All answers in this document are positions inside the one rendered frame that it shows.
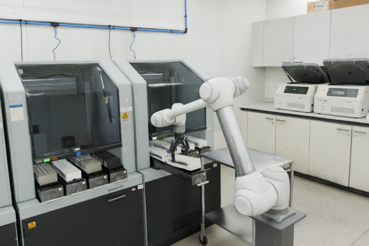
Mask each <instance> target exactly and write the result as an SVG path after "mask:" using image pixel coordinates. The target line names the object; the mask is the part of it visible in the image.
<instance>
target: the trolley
mask: <svg viewBox="0 0 369 246"><path fill-rule="evenodd" d="M248 151H249V153H250V156H251V159H252V161H253V164H254V167H255V170H256V171H258V172H260V173H262V172H263V170H264V169H265V168H266V167H268V166H279V167H283V166H286V165H289V166H287V168H288V170H285V171H286V172H289V183H290V196H289V207H291V208H293V171H294V160H292V159H288V158H284V157H281V156H278V155H273V154H270V153H266V152H262V151H259V150H255V149H251V148H248ZM199 156H200V163H201V167H200V169H202V170H203V169H204V158H206V159H208V160H211V161H214V162H216V163H219V164H222V165H225V166H228V167H231V168H233V169H235V167H234V164H233V161H232V158H231V155H230V152H229V150H228V147H226V148H221V149H217V150H213V151H210V152H206V153H201V154H199ZM236 177H238V175H237V173H236V170H235V180H236ZM200 214H201V234H200V236H199V240H200V242H201V244H202V245H207V243H208V240H207V237H206V233H205V218H206V219H208V220H210V221H211V222H213V223H215V224H216V225H218V226H220V227H221V228H223V229H224V230H226V231H228V232H229V233H231V234H233V235H234V236H236V237H238V238H239V239H241V240H242V241H244V242H246V243H248V244H249V245H251V246H255V220H254V219H252V218H250V217H247V216H244V215H242V214H241V213H239V212H238V210H237V209H236V207H235V205H234V203H231V204H229V205H226V206H223V207H221V208H219V209H216V210H214V211H212V212H209V213H207V214H204V184H203V185H201V186H200Z"/></svg>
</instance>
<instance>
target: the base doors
mask: <svg viewBox="0 0 369 246"><path fill-rule="evenodd" d="M266 118H270V119H266ZM271 119H273V120H271ZM278 119H279V120H285V121H278ZM259 120H263V121H264V122H263V121H259ZM273 122H274V124H272V123H273ZM287 124H290V125H294V126H289V125H287ZM272 125H273V128H272ZM352 127H353V131H358V132H366V133H358V132H353V133H352ZM240 128H241V130H242V134H243V136H244V139H245V142H246V144H247V147H248V148H251V149H255V150H259V151H262V152H266V153H270V154H273V155H278V156H281V157H284V158H288V159H292V160H294V171H297V172H301V173H304V174H307V175H311V176H315V177H318V178H321V179H324V180H327V181H331V182H334V183H338V184H340V185H344V186H349V187H352V188H356V189H360V190H363V191H367V192H369V128H365V127H357V126H348V125H340V124H333V123H329V122H321V121H313V120H305V119H297V118H289V117H284V116H276V115H269V114H261V113H254V112H249V111H240ZM337 128H339V129H342V130H337ZM343 130H348V131H343ZM326 131H330V132H334V133H327V132H326ZM348 135H349V136H348ZM354 135H355V137H354ZM351 137H352V142H351ZM350 156H351V161H350ZM349 174H350V180H349Z"/></svg>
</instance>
